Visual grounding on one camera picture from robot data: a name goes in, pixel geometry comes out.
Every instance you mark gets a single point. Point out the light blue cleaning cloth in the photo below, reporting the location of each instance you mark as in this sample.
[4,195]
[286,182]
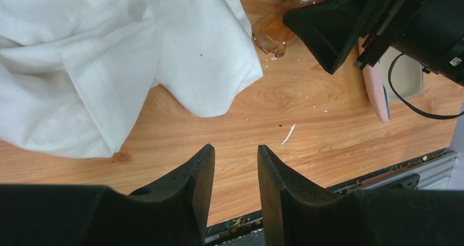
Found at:
[386,99]

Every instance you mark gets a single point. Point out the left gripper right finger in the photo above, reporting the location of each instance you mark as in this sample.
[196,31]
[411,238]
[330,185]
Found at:
[297,211]

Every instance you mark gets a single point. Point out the amber transparent sunglasses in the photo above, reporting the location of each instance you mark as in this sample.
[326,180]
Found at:
[271,35]

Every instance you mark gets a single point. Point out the white crumpled cloth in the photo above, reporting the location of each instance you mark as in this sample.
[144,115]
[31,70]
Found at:
[76,73]

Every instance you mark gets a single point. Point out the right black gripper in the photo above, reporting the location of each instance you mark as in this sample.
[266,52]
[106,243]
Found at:
[428,31]

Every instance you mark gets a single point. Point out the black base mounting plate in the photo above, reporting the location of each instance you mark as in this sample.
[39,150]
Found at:
[431,172]

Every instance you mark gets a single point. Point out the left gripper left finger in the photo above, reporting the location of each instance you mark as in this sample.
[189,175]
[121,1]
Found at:
[172,210]

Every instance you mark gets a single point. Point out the pink glasses case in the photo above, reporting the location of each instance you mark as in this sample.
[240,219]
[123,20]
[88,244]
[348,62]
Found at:
[407,78]

